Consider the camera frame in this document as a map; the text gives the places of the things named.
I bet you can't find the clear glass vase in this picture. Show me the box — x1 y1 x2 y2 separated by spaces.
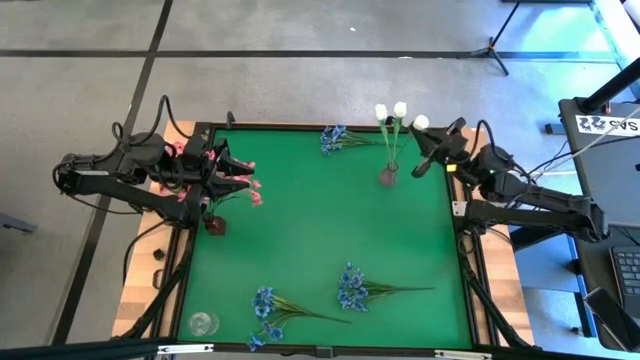
188 310 223 338

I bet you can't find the black tripod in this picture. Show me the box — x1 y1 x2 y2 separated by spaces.
458 0 524 77

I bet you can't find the long silver bracket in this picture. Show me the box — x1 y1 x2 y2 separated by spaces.
433 349 494 360
157 342 215 356

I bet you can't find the blue flower bunch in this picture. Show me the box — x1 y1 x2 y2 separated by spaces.
336 261 436 314
246 285 354 352
319 123 387 156

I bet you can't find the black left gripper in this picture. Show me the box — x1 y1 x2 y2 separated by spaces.
178 135 256 202

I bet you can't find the black smartphone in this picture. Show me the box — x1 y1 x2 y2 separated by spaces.
583 286 640 351

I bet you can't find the grey floor object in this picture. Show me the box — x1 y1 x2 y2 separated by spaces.
0 212 39 235

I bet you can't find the green table mat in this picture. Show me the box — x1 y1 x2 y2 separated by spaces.
177 127 474 350

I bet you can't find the grey laptop with sticker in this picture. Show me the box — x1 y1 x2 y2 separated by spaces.
558 97 640 230

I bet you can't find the small purple glass vase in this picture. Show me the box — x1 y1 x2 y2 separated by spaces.
378 160 400 188

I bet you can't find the black rig bar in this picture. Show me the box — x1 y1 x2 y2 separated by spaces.
0 337 177 360

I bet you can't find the white tulip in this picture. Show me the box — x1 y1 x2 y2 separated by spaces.
389 100 408 171
374 103 396 171
394 114 431 169

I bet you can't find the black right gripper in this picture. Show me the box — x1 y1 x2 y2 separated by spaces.
410 116 472 179

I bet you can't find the black slanted pole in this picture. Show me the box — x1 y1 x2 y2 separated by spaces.
578 57 640 114

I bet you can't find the black laptop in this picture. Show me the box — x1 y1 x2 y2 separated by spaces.
569 222 640 351

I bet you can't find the black cable conduit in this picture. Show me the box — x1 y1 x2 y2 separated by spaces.
119 227 197 341
457 234 534 349

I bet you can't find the dark red vase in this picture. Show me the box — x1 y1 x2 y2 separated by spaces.
204 214 229 238

